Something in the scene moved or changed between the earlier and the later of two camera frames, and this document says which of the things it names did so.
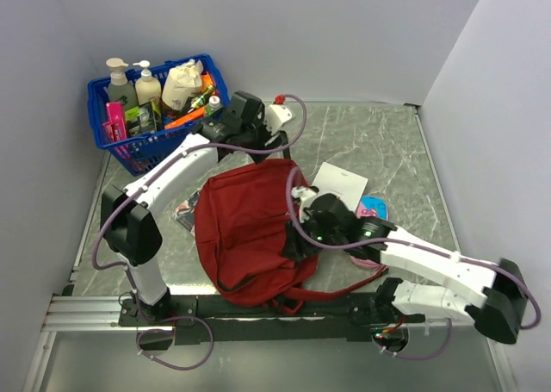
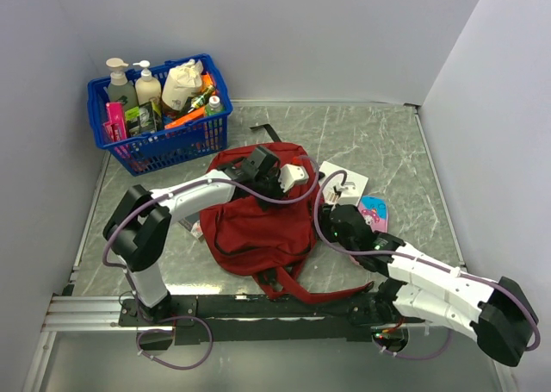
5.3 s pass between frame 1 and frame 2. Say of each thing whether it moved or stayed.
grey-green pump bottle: stayed
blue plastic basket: stayed
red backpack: moved
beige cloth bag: stayed
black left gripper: moved
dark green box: stayed
